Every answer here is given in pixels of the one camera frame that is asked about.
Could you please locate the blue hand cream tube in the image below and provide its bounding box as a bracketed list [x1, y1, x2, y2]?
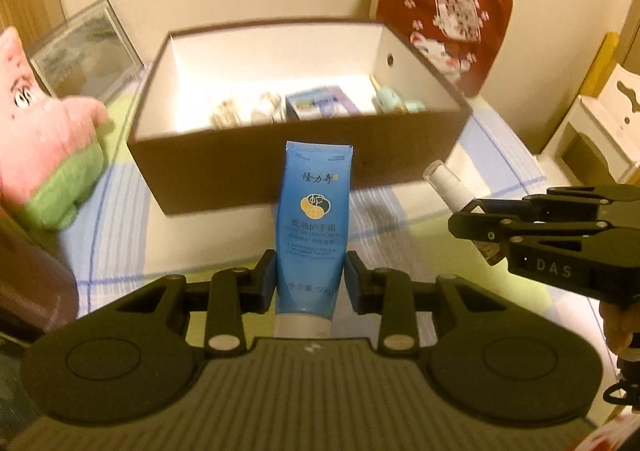
[272, 141, 355, 339]

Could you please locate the white plastic clip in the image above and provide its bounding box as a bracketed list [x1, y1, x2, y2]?
[210, 92, 288, 129]

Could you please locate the red and white object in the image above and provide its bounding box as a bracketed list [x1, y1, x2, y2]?
[575, 411, 640, 451]

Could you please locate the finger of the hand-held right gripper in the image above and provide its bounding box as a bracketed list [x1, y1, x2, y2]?
[467, 184, 640, 222]
[447, 210, 617, 264]

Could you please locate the yellow board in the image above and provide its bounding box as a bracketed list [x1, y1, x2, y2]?
[582, 31, 621, 99]

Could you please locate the checkered tablecloth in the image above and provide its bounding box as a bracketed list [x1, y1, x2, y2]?
[50, 61, 616, 332]

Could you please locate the brown cardboard box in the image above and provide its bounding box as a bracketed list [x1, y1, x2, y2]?
[126, 17, 473, 218]

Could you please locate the person's right hand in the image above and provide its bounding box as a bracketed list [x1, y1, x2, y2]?
[600, 298, 640, 359]

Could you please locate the mint handheld fan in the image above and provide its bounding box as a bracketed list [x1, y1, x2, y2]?
[375, 87, 426, 112]

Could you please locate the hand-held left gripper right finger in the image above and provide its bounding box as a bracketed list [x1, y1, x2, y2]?
[345, 251, 514, 354]

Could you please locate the blue and white carton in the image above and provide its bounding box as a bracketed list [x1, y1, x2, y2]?
[285, 87, 362, 122]

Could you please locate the red cat print cushion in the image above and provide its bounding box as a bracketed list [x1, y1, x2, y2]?
[370, 0, 515, 98]

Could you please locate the white wooden stool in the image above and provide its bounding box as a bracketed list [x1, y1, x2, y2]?
[540, 63, 640, 184]

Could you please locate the small dark spray bottle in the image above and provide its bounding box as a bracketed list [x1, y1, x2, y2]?
[422, 160, 503, 264]

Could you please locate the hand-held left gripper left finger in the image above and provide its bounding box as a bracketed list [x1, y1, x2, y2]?
[114, 248, 278, 354]

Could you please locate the framed picture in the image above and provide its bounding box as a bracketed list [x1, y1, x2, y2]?
[25, 0, 146, 104]

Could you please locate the maroon thermos bottle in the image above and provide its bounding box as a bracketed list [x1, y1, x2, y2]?
[0, 203, 81, 347]

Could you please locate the pink starfish plush toy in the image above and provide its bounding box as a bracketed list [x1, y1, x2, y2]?
[0, 26, 110, 232]

